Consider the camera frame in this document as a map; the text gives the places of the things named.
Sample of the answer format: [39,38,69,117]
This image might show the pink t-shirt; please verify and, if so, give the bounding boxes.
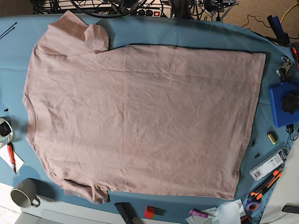
[23,12,266,204]

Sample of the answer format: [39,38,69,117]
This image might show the black remote control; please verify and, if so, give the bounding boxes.
[114,202,134,224]

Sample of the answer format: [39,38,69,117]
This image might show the white power strip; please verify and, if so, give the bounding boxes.
[136,9,171,18]

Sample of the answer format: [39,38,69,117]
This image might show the red cube block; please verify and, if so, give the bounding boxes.
[143,206,156,219]

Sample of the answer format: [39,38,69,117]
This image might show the purple marker pen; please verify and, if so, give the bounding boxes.
[189,209,209,219]

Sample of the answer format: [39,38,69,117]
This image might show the yellow green battery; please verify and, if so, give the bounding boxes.
[267,131,278,146]

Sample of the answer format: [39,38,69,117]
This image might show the frosted plastic cup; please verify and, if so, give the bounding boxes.
[217,202,241,224]

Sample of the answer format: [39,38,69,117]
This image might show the blue plastic box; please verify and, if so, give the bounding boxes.
[268,80,299,128]

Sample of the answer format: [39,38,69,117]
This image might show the orange black utility knife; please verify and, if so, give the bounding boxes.
[248,168,284,202]

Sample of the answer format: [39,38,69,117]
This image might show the clear plastic bit case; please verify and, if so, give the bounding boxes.
[249,147,290,181]

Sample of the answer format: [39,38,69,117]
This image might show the silver carabiner keys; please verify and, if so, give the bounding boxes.
[276,56,293,82]

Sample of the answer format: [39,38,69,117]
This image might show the purple tape roll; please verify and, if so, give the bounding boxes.
[245,201,259,211]

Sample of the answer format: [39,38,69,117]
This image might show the black knob gear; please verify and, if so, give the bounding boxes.
[281,92,299,114]

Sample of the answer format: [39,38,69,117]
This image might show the red pen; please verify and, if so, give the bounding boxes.
[7,142,17,174]

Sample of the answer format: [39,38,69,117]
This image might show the clear tape roll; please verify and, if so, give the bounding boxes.
[0,117,14,145]

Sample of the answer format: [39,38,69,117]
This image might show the grey ceramic mug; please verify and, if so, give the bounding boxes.
[10,179,41,209]

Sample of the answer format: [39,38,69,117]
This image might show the white paper note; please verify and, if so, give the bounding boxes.
[0,144,24,173]

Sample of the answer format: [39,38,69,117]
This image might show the blue black clamp tool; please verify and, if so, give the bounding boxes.
[267,15,290,47]

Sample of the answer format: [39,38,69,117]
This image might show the black cable tie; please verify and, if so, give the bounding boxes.
[0,22,17,40]

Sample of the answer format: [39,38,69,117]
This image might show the yellow cable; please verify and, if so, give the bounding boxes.
[280,0,299,21]

